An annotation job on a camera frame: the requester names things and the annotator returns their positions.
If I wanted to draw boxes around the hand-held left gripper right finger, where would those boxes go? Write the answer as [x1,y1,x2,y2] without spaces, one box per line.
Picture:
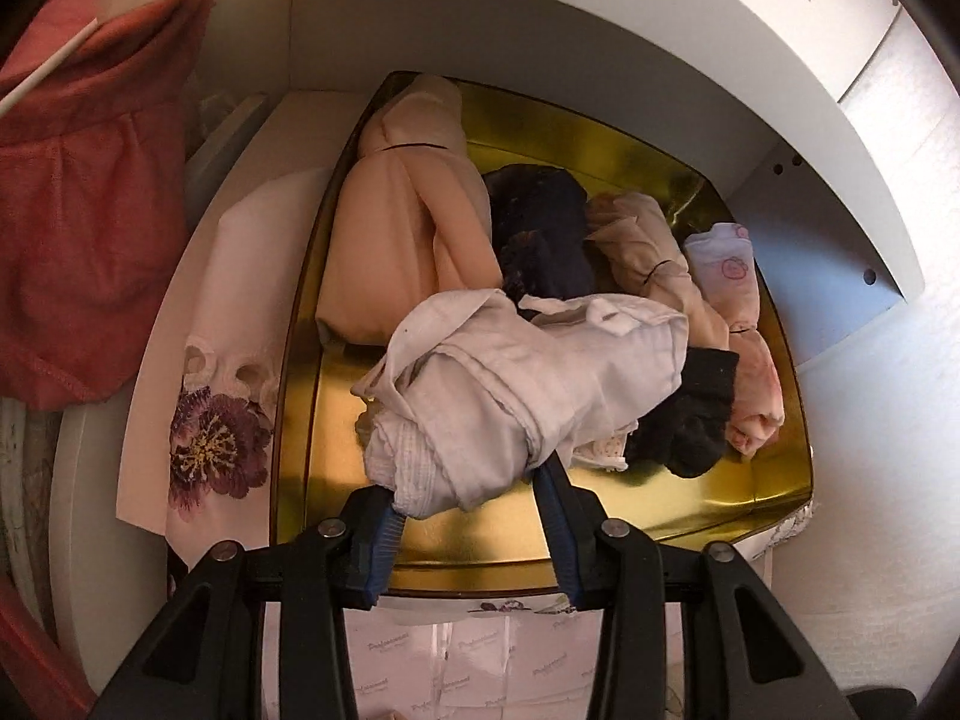
[532,457,856,720]

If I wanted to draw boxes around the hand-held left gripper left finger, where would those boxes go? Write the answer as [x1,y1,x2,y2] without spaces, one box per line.
[90,484,410,720]

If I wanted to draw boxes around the white dotted cloth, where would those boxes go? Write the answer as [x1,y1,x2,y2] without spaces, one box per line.
[570,424,638,473]

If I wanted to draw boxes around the gold tray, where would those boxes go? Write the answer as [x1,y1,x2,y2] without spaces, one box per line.
[270,71,818,601]

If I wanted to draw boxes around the white garment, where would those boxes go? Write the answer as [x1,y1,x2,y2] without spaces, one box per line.
[351,289,691,518]

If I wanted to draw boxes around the black sock bundle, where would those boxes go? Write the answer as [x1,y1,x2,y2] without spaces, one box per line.
[622,347,740,479]

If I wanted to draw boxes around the beige garment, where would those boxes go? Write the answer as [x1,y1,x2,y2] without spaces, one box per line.
[315,75,503,350]

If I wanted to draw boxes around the small beige bundle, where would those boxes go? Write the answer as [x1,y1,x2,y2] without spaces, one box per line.
[585,191,732,353]

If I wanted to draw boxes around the pink and white printed bundle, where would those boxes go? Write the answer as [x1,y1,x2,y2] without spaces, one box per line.
[682,221,787,458]

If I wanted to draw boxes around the navy garment bundle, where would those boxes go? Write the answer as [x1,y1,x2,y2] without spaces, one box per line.
[480,163,623,301]

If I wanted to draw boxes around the printed white paper sheets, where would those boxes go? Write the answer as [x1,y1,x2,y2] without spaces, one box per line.
[262,600,713,720]

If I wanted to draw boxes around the floral drawer liner cloth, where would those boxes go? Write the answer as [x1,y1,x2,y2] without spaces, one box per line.
[116,165,818,616]

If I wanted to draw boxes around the red blanket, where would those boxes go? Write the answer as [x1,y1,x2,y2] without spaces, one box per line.
[0,0,218,720]

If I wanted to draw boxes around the white bed frame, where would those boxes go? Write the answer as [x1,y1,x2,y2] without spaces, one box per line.
[0,390,181,720]

